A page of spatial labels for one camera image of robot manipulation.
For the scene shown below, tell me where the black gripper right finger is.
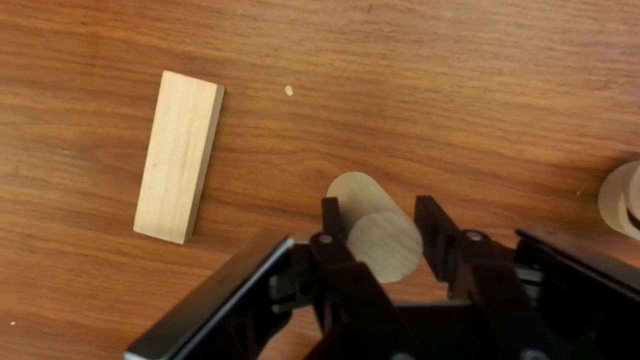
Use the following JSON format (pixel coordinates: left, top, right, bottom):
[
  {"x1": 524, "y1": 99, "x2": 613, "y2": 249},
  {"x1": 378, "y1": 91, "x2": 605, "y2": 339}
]
[{"x1": 413, "y1": 194, "x2": 464, "y2": 281}]

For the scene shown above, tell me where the flat rectangular wooden block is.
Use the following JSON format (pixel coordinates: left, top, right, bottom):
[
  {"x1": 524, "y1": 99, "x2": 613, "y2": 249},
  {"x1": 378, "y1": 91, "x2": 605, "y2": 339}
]
[{"x1": 133, "y1": 67, "x2": 228, "y2": 245}]

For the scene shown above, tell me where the light wooden cylindrical block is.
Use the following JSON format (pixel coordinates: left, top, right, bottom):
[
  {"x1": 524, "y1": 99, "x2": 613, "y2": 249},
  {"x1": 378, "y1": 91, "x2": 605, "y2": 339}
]
[{"x1": 324, "y1": 169, "x2": 426, "y2": 285}]

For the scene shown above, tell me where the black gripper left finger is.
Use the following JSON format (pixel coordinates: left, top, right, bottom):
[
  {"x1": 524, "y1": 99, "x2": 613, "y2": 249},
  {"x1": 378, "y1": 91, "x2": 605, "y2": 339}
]
[{"x1": 320, "y1": 196, "x2": 353, "y2": 259}]

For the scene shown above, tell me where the wooden spool-shaped block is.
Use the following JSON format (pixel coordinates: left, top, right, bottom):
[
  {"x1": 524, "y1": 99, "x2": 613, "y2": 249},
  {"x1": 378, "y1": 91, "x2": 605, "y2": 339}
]
[{"x1": 596, "y1": 158, "x2": 640, "y2": 241}]

